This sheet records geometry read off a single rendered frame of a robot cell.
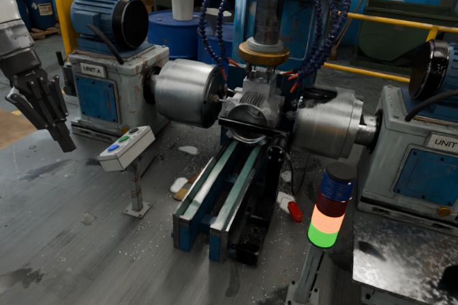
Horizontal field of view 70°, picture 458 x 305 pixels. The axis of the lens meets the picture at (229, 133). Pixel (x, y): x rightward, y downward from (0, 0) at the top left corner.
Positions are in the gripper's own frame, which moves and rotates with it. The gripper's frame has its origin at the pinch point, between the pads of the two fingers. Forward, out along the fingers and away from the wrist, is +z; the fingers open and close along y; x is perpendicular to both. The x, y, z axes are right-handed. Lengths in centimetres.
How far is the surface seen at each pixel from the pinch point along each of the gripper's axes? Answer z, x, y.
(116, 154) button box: 10.5, -3.5, 8.6
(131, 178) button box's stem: 22.7, 3.0, 15.6
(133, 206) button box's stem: 33.4, 7.8, 15.6
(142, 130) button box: 10.3, -3.4, 21.9
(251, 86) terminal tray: 15, -26, 58
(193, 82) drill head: 7, -8, 51
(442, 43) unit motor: 13, -85, 58
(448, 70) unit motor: 19, -85, 53
